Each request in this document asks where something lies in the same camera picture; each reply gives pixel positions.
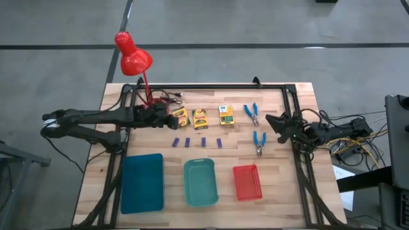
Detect yellow floor cable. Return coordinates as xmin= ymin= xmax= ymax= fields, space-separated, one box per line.
xmin=327 ymin=129 xmax=389 ymax=170

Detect teal plastic bin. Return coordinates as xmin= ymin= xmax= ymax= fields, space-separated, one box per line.
xmin=183 ymin=158 xmax=220 ymax=208

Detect red desk lamp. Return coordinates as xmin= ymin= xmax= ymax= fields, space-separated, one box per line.
xmin=114 ymin=31 xmax=169 ymax=111

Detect blue-handled pliers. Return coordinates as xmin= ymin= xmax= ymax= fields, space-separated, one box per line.
xmin=252 ymin=130 xmax=267 ymax=158
xmin=243 ymin=102 xmax=260 ymax=127

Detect yellow crayon box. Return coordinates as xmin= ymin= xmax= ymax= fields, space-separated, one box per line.
xmin=192 ymin=108 xmax=209 ymax=130
xmin=171 ymin=107 xmax=192 ymax=128
xmin=218 ymin=105 xmax=235 ymax=126

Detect dark blue plastic bin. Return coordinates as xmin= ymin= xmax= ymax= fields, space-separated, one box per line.
xmin=120 ymin=153 xmax=165 ymax=215

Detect white paper sheet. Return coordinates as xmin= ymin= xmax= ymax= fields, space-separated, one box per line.
xmin=332 ymin=165 xmax=356 ymax=212

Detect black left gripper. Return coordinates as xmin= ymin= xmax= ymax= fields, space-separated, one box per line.
xmin=133 ymin=103 xmax=180 ymax=130

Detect grey metal cart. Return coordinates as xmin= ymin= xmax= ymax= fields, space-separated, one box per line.
xmin=0 ymin=140 xmax=52 ymax=230

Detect dark grey desk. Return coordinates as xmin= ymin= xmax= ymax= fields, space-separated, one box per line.
xmin=336 ymin=94 xmax=409 ymax=230

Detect red mesh plastic basket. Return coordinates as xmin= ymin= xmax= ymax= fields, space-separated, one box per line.
xmin=232 ymin=164 xmax=263 ymax=202

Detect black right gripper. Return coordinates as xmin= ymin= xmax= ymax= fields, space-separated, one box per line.
xmin=265 ymin=111 xmax=313 ymax=144

